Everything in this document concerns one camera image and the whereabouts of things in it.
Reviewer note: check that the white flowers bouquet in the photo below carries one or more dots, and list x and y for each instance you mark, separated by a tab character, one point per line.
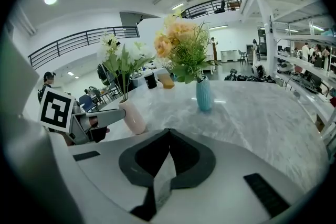
114	63

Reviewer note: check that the blue chair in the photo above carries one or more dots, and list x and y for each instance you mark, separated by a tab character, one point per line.
86	102

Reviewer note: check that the white shelving rack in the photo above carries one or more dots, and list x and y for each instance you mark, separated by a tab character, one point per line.
288	59

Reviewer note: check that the white low cabinet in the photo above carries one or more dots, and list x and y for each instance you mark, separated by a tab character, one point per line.
229	56

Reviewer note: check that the black green-trimmed backpack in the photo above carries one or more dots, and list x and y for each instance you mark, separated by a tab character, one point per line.
103	73

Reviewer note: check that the blue ribbed vase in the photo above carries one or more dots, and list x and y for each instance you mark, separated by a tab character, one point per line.
204	94

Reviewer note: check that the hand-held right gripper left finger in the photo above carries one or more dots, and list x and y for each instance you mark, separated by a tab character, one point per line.
105	165

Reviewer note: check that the white marble table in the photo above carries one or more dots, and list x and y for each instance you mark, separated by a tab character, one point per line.
249	118

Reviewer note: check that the black mezzanine railing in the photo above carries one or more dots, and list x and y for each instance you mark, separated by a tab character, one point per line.
86	36
210	8

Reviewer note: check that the black bottle with white lid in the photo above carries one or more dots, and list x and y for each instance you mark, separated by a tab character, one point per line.
150	81

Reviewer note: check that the peach flowers bouquet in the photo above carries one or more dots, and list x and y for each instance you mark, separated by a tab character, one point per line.
181	34

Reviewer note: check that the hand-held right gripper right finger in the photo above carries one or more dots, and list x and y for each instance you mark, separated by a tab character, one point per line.
231	165

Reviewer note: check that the amber wooden box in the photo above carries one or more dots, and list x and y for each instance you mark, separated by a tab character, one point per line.
166	81

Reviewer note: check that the black chair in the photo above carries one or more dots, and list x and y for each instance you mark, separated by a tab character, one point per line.
244	56

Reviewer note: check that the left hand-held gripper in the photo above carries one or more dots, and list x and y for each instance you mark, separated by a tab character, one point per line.
56	110

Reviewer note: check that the pink ceramic vase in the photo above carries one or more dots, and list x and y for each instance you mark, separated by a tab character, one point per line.
132	118

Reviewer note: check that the black keyboard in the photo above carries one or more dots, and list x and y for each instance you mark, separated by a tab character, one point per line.
309	85

